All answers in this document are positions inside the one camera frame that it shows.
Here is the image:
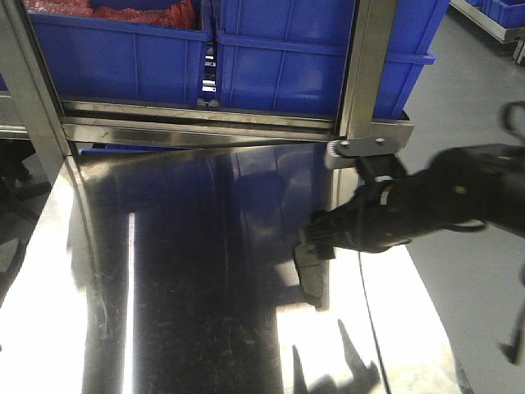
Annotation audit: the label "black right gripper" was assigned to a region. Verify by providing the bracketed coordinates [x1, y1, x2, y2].
[301, 172, 439, 259]

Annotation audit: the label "grey brake pad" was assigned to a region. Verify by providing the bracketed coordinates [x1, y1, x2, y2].
[293, 244, 326, 309]

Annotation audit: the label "blue plastic bin right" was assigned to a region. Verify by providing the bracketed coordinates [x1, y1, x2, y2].
[212, 1, 449, 119]

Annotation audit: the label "blue plastic bin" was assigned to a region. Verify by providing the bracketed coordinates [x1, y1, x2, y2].
[29, 1, 212, 106]
[212, 1, 449, 119]

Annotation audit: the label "blue bins on cart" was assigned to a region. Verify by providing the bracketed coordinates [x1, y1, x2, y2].
[467, 0, 525, 29]

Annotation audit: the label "red mesh packing material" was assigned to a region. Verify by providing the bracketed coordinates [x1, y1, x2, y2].
[23, 1, 197, 30]

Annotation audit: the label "blue plastic bin left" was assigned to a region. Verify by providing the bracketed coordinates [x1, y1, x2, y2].
[29, 1, 212, 106]

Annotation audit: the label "black office chair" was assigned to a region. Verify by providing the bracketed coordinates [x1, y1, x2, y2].
[1, 139, 51, 293]

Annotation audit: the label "stainless steel rack frame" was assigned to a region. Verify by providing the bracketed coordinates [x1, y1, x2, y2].
[0, 0, 415, 159]

